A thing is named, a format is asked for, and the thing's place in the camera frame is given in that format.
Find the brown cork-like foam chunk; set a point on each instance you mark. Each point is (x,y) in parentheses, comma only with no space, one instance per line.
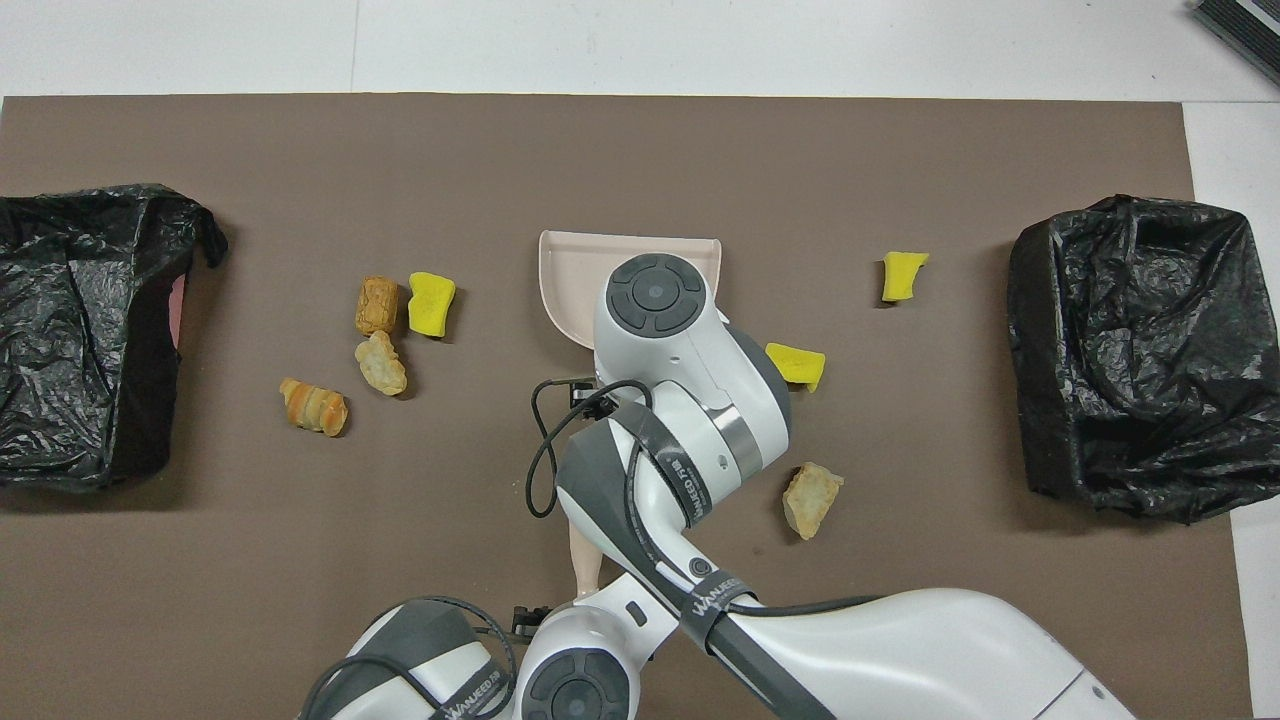
(377,305)

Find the arched yellow sponge piece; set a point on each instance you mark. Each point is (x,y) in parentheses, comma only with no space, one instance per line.
(800,362)

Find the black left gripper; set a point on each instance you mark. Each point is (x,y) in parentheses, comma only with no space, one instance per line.
(528,622)

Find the pale greenish foam chunk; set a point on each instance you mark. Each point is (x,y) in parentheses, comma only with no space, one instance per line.
(812,500)

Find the large brown table mat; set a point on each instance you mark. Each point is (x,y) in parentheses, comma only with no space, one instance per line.
(200,600)

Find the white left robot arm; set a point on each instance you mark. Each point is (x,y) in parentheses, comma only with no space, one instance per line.
(560,650)

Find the dark grey ribbed object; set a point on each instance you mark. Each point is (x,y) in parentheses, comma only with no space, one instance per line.
(1245,30)

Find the black bag bin, pink patch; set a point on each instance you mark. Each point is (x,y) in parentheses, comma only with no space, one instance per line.
(60,270)

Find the pale cream foam chunk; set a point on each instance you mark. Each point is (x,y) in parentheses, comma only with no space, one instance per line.
(381,365)

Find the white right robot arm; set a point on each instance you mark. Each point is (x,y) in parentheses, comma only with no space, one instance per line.
(900,650)

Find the beige plastic dustpan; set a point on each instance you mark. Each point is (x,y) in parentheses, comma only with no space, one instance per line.
(570,280)

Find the orange striped foam chunk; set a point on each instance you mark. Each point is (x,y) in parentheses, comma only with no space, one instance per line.
(314,407)

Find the black bag-lined bin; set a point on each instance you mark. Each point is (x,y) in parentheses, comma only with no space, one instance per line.
(1120,340)

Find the beige hand brush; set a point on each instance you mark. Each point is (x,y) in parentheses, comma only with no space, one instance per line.
(585,560)

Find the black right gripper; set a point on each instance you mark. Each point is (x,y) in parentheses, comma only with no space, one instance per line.
(588,394)

